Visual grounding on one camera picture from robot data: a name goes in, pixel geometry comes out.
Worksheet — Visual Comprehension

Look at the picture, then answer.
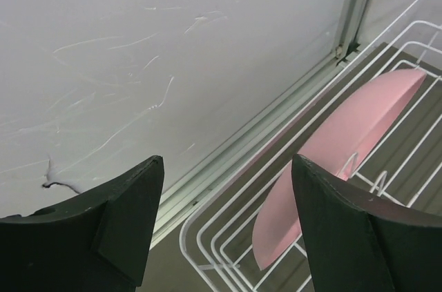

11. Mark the white wire dish rack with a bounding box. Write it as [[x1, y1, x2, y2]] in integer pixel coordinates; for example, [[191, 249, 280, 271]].
[[179, 0, 441, 291]]

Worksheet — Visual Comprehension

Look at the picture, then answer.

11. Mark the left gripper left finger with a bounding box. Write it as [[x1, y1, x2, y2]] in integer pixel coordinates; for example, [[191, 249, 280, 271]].
[[1, 155, 164, 291]]

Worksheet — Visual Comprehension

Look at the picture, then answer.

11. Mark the pink plate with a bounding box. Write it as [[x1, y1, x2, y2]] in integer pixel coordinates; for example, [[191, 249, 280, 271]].
[[252, 69, 426, 270]]

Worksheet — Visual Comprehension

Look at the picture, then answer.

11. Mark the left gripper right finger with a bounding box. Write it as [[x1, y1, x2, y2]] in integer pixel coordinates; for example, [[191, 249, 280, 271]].
[[291, 154, 441, 291]]

